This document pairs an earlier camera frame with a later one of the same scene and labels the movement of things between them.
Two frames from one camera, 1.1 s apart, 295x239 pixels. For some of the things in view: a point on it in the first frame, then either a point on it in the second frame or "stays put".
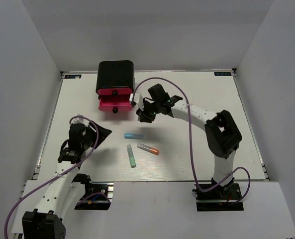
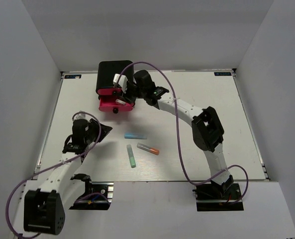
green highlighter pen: (131, 155) stays put
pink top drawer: (114, 91) stays put
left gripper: (102, 134) stays put
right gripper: (144, 114) → (126, 96)
